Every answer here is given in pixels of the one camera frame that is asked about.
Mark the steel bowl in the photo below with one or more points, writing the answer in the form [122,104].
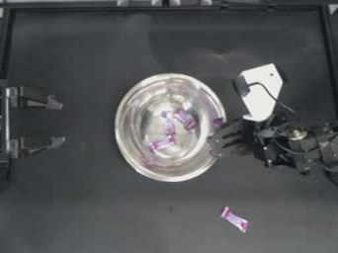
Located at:
[133,131]

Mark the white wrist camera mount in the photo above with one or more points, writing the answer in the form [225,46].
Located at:
[263,99]

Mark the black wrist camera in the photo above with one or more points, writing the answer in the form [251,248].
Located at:
[241,86]

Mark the grey frame bracket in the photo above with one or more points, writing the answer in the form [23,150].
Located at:
[157,2]
[174,2]
[122,2]

